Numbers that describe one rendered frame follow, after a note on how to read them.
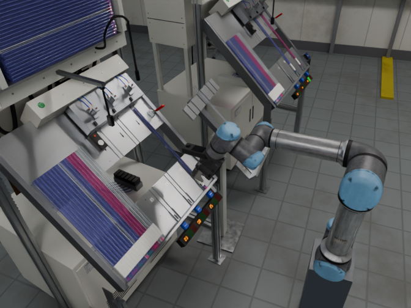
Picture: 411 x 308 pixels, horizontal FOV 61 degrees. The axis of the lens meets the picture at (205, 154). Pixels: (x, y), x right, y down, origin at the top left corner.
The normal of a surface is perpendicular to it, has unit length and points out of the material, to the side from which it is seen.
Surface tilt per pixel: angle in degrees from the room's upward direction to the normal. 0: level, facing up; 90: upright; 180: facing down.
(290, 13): 90
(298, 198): 0
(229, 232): 0
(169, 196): 43
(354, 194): 83
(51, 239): 0
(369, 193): 83
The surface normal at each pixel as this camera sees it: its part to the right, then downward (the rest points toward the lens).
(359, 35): -0.37, 0.59
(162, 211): 0.56, -0.37
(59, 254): -0.04, -0.78
